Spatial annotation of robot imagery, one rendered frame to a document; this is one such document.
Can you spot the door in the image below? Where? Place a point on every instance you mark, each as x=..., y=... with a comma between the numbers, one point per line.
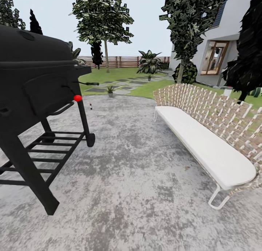
x=214, y=57

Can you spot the charcoal grill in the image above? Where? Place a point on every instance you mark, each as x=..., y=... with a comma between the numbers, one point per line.
x=37, y=79

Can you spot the garden chair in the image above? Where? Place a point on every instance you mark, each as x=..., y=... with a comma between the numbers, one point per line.
x=227, y=160

